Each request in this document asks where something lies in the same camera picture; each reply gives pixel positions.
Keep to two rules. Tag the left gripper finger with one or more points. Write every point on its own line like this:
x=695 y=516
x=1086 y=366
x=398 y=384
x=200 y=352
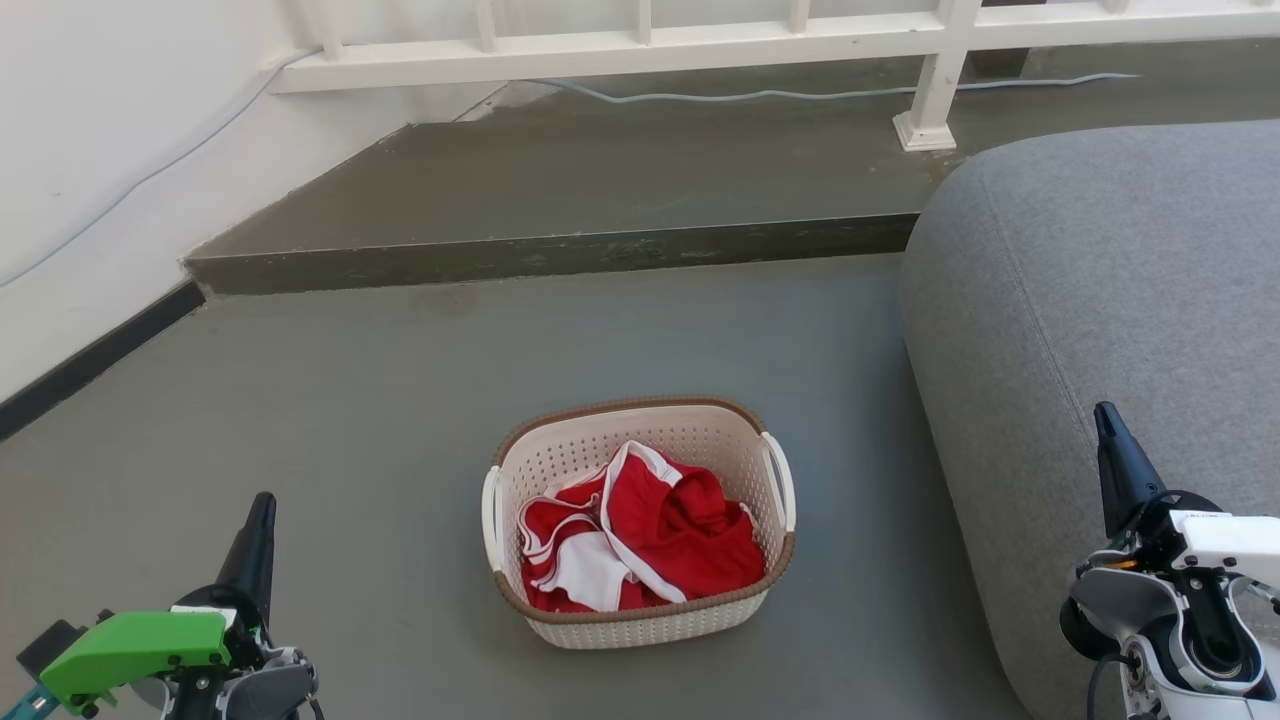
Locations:
x=252 y=550

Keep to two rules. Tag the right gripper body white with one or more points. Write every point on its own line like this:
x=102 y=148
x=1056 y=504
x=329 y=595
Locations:
x=1225 y=545

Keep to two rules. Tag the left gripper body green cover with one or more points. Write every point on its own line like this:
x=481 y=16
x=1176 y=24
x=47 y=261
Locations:
x=135 y=645

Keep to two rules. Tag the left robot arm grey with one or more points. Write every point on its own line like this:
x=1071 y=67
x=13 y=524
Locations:
x=265 y=690

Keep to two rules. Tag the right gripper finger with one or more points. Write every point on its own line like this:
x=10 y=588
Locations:
x=1122 y=470

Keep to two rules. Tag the grey concrete step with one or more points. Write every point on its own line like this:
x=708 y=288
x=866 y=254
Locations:
x=560 y=190

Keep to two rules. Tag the cream woven plastic laundry basket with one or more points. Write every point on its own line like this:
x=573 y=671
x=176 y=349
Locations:
x=640 y=615

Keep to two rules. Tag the red and white garment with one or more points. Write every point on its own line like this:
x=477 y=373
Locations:
x=660 y=535

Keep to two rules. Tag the grey fabric sofa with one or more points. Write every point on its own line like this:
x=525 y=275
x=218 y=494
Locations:
x=1090 y=300

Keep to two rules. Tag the black wall baseboard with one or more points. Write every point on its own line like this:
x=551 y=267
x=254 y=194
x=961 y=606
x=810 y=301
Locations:
x=90 y=362

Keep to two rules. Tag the white wooden railing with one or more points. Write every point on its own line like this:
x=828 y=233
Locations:
x=620 y=48

